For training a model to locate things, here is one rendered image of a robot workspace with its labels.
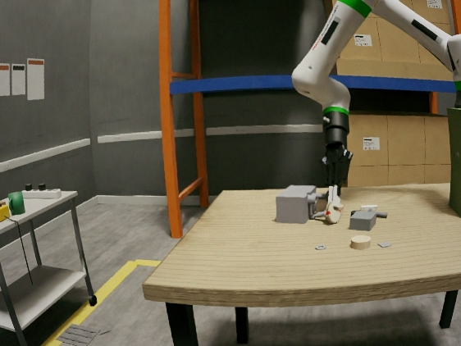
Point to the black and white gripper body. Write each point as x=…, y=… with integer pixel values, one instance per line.
x=336, y=139

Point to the beige short cylinder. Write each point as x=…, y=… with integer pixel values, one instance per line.
x=360, y=242

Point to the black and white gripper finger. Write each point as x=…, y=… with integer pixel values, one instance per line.
x=328, y=173
x=341, y=171

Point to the grey bolt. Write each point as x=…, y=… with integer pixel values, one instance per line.
x=380, y=214

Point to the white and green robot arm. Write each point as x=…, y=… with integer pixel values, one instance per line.
x=310, y=78

